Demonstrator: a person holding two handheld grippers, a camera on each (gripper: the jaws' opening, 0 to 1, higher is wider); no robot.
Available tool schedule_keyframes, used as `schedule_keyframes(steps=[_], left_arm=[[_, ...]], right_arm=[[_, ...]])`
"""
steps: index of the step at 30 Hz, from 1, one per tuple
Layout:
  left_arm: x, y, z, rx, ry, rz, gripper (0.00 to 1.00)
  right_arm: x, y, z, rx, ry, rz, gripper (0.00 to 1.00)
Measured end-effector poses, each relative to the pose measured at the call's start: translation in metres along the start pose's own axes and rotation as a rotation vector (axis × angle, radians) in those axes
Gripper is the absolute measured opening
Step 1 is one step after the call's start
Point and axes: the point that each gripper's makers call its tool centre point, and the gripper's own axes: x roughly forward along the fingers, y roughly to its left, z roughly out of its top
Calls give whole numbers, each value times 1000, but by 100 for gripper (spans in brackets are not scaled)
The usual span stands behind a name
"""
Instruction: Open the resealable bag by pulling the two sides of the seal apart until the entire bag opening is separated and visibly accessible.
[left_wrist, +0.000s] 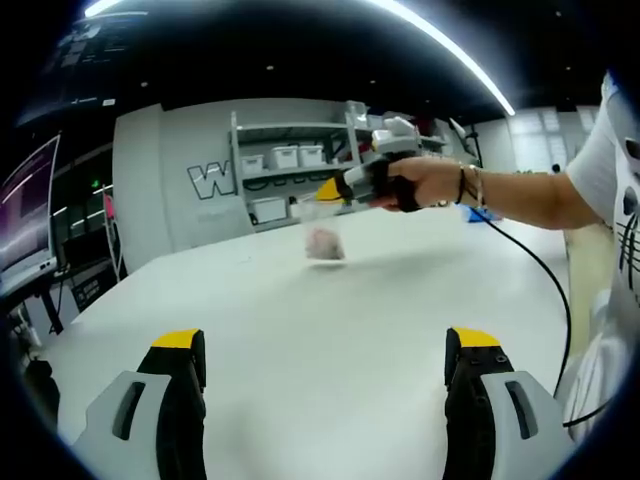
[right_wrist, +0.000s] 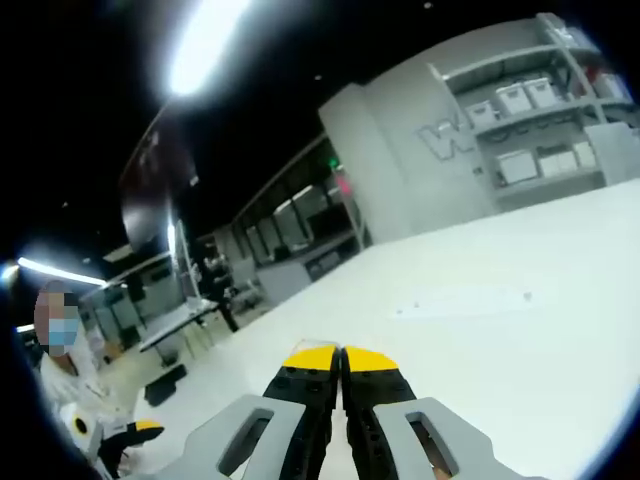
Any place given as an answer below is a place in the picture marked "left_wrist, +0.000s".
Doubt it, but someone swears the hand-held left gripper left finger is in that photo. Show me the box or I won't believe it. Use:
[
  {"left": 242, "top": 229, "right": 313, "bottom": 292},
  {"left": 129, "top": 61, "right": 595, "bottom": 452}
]
[{"left": 72, "top": 328, "right": 208, "bottom": 480}]

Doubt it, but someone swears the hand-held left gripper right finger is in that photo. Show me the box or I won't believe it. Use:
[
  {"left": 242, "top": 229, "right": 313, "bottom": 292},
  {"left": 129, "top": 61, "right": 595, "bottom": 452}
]
[{"left": 443, "top": 326, "right": 577, "bottom": 480}]

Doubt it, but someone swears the clear resealable bag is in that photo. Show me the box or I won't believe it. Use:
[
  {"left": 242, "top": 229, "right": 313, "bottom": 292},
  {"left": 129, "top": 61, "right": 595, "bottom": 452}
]
[{"left": 289, "top": 196, "right": 348, "bottom": 265}]

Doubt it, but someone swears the blue plastic bag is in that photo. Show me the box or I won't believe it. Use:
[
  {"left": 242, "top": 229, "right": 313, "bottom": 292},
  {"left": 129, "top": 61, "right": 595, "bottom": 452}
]
[{"left": 467, "top": 206, "right": 502, "bottom": 224}]

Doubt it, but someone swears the person's right hand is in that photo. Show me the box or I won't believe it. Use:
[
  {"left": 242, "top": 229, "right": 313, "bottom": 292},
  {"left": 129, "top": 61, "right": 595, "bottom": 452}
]
[{"left": 369, "top": 156, "right": 465, "bottom": 215}]

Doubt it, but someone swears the grey metal storage shelf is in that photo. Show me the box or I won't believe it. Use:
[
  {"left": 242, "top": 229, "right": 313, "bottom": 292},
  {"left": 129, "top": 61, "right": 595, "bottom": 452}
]
[{"left": 229, "top": 101, "right": 451, "bottom": 234}]

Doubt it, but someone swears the white stand with black pole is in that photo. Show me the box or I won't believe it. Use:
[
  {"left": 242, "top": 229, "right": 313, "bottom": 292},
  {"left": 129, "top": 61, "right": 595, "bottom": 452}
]
[{"left": 448, "top": 117, "right": 484, "bottom": 167}]

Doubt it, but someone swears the row of white storage bins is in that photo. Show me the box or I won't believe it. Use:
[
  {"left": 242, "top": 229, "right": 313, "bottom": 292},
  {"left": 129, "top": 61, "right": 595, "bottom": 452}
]
[{"left": 240, "top": 143, "right": 327, "bottom": 222}]

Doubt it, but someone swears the black chair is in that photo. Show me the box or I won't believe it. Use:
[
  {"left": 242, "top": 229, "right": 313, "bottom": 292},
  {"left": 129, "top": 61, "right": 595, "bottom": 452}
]
[{"left": 22, "top": 357, "right": 62, "bottom": 432}]

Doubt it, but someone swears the ceiling light strip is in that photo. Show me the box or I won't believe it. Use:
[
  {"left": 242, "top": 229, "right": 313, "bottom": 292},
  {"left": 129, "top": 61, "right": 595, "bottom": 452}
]
[{"left": 379, "top": 0, "right": 517, "bottom": 118}]

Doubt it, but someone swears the beige cloth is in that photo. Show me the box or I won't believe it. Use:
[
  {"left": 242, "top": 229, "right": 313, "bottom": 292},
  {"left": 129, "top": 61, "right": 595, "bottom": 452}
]
[{"left": 566, "top": 224, "right": 610, "bottom": 357}]

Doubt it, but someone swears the white side desk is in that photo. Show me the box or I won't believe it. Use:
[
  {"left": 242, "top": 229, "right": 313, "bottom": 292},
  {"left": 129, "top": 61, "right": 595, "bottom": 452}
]
[{"left": 0, "top": 259, "right": 112, "bottom": 336}]

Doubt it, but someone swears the large computer monitor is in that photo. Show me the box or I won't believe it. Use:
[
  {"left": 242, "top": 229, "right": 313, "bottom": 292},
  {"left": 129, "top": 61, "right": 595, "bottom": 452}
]
[{"left": 0, "top": 133, "right": 63, "bottom": 282}]

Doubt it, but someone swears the wrist bracelet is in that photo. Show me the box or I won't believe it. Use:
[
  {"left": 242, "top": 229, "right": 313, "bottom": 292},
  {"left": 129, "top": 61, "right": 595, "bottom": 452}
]
[{"left": 454, "top": 163, "right": 487, "bottom": 208}]

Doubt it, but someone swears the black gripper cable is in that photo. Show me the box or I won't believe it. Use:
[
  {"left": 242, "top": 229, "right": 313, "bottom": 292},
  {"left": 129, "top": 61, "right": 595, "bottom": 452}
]
[{"left": 480, "top": 216, "right": 612, "bottom": 429}]

